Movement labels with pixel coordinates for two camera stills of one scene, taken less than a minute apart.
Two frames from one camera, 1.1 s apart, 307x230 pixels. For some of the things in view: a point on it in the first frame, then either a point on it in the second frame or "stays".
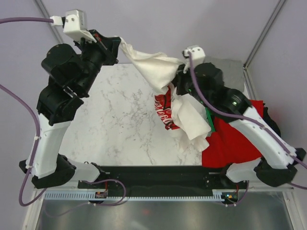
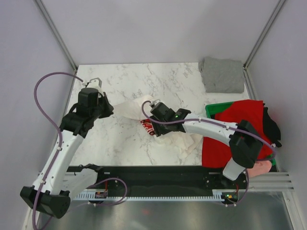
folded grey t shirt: x=233 y=72 stays
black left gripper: x=109 y=46 to x=109 y=109
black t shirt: x=268 y=120 stays
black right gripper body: x=184 y=83 to x=160 y=129
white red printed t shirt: x=187 y=118 to x=187 y=144
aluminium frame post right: x=246 y=75 stays
